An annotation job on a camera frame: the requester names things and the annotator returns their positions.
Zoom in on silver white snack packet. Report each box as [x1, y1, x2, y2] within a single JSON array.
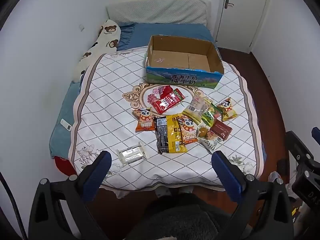
[[115, 141, 150, 165]]

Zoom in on yellow panda snack packet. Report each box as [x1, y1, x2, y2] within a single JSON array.
[[216, 97, 238, 122]]

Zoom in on grey pillow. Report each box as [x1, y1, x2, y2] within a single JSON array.
[[106, 0, 212, 27]]

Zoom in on black cable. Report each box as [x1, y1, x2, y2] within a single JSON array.
[[0, 172, 28, 240]]

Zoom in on white remote control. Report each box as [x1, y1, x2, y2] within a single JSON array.
[[60, 119, 72, 132]]

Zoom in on white door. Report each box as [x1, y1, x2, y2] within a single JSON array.
[[215, 0, 272, 53]]

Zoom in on printed blue cardboard box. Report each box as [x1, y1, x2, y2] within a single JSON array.
[[145, 35, 225, 90]]

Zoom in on small red snack packet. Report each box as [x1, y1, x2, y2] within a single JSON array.
[[158, 85, 173, 97]]

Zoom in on large red snack packet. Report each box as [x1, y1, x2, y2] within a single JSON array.
[[151, 88, 185, 115]]

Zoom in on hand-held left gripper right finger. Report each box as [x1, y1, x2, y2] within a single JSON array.
[[211, 151, 294, 240]]

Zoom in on white oat cookie packet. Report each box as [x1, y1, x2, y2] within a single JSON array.
[[196, 125, 224, 154]]

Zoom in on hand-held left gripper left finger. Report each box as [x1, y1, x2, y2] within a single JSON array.
[[29, 151, 112, 240]]

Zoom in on green snack packet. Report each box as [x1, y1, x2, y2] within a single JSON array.
[[201, 100, 222, 128]]

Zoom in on orange panda snack packet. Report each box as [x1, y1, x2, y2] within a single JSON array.
[[132, 107, 157, 133], [177, 116, 200, 145]]

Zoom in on blue bed sheet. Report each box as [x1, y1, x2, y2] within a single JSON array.
[[49, 23, 215, 159]]

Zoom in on clear yellow snack packet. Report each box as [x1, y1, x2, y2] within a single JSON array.
[[182, 94, 205, 124]]

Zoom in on black and yellow snack packet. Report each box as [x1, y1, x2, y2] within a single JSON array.
[[154, 114, 188, 155]]

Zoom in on brown red snack packet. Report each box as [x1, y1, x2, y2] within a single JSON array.
[[209, 119, 233, 141]]

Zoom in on bear print pillow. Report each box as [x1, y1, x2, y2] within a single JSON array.
[[72, 19, 122, 82]]

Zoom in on white quilted blanket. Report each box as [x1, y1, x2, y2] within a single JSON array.
[[68, 45, 267, 193]]

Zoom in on red cushion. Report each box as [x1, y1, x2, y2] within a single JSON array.
[[54, 156, 77, 177]]

